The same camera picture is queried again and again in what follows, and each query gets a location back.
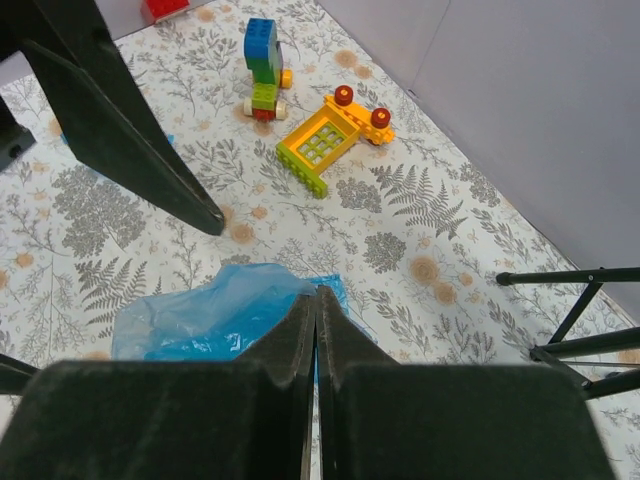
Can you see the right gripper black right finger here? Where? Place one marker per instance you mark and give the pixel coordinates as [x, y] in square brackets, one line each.
[380, 419]

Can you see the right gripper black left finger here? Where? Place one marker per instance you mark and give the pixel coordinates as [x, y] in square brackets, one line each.
[249, 418]

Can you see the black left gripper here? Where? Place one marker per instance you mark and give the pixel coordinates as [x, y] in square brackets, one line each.
[106, 121]

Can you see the small blue trash bag piece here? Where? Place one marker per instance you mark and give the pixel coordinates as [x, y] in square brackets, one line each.
[120, 154]

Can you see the blue trash bag roll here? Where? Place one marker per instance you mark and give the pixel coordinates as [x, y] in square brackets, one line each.
[219, 321]

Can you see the yellow toy block house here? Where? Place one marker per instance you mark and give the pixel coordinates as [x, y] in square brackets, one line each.
[328, 134]

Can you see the floral patterned table mat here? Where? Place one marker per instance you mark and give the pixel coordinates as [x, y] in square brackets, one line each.
[415, 230]

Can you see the red block on rail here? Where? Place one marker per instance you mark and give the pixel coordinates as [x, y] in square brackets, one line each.
[155, 11]

